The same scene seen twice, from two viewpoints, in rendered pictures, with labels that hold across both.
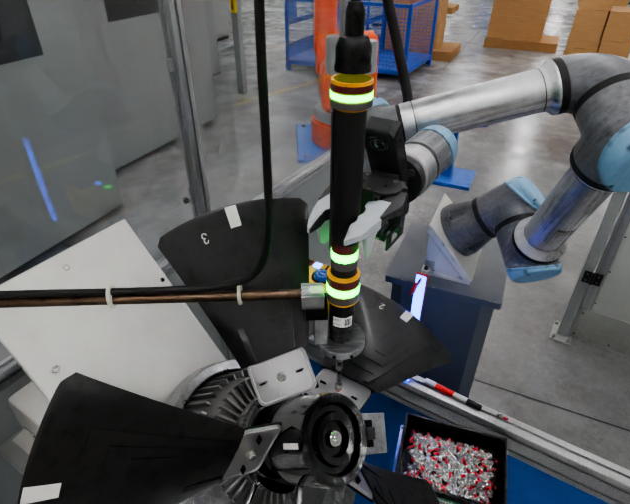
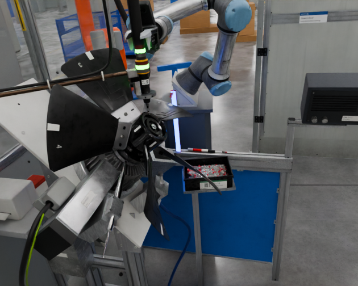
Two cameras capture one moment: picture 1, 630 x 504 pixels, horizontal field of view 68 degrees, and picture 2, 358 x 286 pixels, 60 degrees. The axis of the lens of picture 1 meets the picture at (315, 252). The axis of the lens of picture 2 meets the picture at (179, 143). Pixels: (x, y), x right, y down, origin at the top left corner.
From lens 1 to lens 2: 0.59 m
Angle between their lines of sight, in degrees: 15
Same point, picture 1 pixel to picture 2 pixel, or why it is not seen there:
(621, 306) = (275, 130)
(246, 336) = (107, 100)
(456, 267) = (188, 99)
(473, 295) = (199, 109)
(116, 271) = (36, 97)
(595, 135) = (221, 11)
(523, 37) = (200, 26)
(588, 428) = not seen: hidden behind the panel
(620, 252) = (266, 102)
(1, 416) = not seen: outside the picture
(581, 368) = not seen: hidden behind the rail
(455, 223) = (183, 79)
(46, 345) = (16, 123)
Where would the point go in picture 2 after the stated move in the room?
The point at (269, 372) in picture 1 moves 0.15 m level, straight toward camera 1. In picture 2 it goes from (120, 113) to (135, 129)
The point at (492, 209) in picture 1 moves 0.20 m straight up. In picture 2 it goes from (197, 67) to (195, 29)
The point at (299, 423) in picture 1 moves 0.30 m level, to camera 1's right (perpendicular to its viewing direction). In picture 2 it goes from (138, 119) to (223, 102)
